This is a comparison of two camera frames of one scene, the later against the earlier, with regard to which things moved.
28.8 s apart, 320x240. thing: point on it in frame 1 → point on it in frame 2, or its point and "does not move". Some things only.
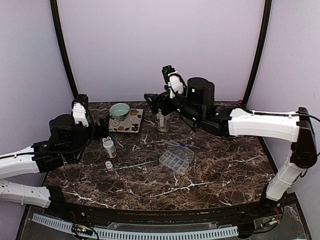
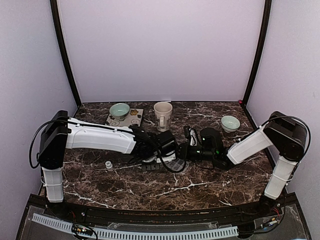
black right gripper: x=155 y=99 → x=184 y=148
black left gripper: x=97 y=135 → x=147 y=167
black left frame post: x=54 y=7 does not move
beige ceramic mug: x=163 y=122 does not move
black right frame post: x=267 y=16 does not move
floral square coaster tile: x=133 y=124 does not move
